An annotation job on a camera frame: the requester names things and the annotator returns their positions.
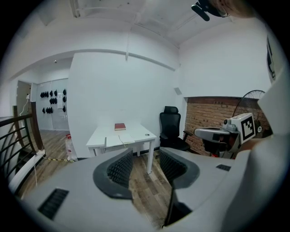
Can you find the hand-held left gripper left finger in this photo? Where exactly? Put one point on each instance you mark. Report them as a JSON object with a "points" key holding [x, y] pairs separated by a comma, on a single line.
{"points": [[77, 188]]}

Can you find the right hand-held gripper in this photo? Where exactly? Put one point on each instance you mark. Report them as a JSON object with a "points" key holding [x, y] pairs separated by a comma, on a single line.
{"points": [[245, 127]]}

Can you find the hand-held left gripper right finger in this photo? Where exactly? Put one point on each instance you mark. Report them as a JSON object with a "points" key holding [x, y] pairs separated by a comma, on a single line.
{"points": [[204, 179]]}

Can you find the white notebook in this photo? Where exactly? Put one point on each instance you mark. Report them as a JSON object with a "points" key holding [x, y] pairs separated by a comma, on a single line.
{"points": [[120, 139]]}

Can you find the person's right forearm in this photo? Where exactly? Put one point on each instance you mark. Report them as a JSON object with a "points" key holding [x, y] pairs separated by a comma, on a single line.
{"points": [[248, 145]]}

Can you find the black office chair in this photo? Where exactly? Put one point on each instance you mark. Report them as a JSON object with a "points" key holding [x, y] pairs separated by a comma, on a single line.
{"points": [[170, 127]]}

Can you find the clear bottle with red cap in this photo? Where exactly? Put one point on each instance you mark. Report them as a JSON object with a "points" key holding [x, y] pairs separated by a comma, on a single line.
{"points": [[69, 147]]}

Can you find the white power strip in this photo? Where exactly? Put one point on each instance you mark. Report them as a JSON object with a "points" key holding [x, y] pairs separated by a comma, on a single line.
{"points": [[40, 153]]}

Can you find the black standing fan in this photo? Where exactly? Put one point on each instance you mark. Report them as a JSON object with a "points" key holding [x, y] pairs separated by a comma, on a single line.
{"points": [[253, 97]]}

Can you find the person's white shirt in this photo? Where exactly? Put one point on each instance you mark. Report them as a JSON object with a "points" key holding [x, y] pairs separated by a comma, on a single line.
{"points": [[267, 172]]}

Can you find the white table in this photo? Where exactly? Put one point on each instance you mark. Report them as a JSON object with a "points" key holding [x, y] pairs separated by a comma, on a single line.
{"points": [[140, 132]]}

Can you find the red closed book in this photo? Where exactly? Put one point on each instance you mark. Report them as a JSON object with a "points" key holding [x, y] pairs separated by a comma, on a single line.
{"points": [[119, 127]]}

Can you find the dark wooden stair railing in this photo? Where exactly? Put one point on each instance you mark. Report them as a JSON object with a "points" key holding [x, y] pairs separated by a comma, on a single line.
{"points": [[15, 136]]}

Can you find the group of black hanging items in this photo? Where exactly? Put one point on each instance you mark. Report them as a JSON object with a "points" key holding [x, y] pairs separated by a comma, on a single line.
{"points": [[52, 100]]}

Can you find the grey wall box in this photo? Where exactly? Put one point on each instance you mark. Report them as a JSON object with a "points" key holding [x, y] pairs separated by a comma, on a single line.
{"points": [[177, 91]]}

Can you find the white wall-mounted device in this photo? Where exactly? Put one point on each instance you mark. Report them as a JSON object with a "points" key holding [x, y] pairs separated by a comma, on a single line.
{"points": [[59, 100]]}

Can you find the black and white wall poster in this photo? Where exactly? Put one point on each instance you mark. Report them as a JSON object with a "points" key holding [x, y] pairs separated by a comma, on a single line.
{"points": [[270, 61]]}

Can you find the white wall conduit pipe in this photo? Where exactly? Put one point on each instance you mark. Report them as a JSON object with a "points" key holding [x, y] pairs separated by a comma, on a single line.
{"points": [[129, 38]]}

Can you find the black head-mounted camera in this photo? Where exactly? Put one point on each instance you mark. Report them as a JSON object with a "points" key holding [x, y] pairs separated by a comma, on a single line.
{"points": [[201, 10]]}

